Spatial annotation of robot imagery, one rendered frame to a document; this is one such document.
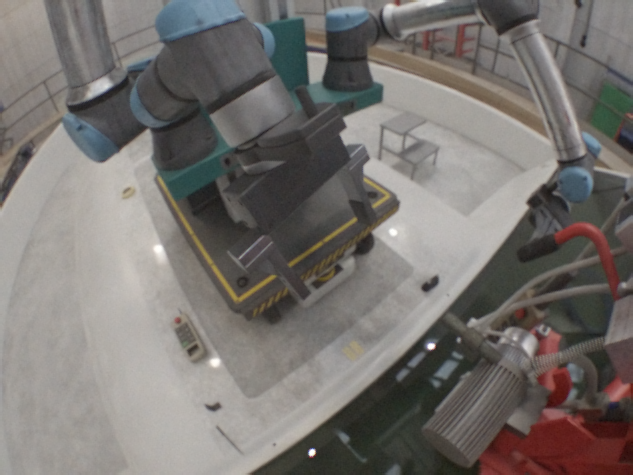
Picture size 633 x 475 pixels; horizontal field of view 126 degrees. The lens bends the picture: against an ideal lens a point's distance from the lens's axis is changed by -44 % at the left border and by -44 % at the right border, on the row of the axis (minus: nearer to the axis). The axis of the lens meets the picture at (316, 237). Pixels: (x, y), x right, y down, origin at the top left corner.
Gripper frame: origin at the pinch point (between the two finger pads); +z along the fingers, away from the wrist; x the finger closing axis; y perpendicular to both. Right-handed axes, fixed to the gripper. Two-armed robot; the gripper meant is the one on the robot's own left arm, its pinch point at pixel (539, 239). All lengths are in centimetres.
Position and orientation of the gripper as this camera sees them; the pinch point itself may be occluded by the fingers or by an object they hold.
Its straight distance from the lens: 61.8
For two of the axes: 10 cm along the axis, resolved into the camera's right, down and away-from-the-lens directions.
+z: -7.8, 5.1, -3.6
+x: 6.1, 7.4, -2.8
